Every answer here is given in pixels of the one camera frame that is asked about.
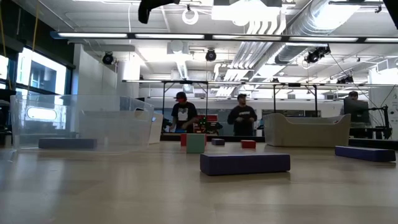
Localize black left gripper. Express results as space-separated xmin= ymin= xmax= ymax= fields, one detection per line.
xmin=138 ymin=0 xmax=182 ymax=25

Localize teal block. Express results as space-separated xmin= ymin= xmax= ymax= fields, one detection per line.
xmin=185 ymin=133 xmax=206 ymax=154

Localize clear plastic bin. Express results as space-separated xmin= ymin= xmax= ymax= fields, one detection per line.
xmin=10 ymin=94 xmax=155 ymax=153

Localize person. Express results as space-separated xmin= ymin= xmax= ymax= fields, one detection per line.
xmin=169 ymin=91 xmax=199 ymax=134
xmin=339 ymin=90 xmax=360 ymax=116
xmin=226 ymin=93 xmax=258 ymax=137

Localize large window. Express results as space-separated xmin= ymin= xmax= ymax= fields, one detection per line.
xmin=0 ymin=46 xmax=75 ymax=96

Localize red tool cabinet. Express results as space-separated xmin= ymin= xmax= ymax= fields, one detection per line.
xmin=193 ymin=113 xmax=223 ymax=135

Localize black ceiling spotlight cluster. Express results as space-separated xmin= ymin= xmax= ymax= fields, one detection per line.
xmin=336 ymin=74 xmax=355 ymax=85
xmin=303 ymin=45 xmax=331 ymax=64

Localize light grey plastic bin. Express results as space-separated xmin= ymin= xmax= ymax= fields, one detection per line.
xmin=263 ymin=113 xmax=351 ymax=148

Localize black computer monitor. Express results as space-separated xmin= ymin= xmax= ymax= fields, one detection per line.
xmin=343 ymin=98 xmax=370 ymax=124

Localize white ceiling ring lamp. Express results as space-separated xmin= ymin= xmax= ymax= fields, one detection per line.
xmin=182 ymin=7 xmax=200 ymax=26

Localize black ceiling light rail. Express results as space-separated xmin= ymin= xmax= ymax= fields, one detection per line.
xmin=49 ymin=30 xmax=398 ymax=44

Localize black metal gantry frame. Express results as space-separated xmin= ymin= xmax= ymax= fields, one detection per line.
xmin=161 ymin=80 xmax=210 ymax=121
xmin=272 ymin=82 xmax=318 ymax=118

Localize silver ventilation duct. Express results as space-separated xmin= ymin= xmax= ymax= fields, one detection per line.
xmin=290 ymin=0 xmax=383 ymax=37

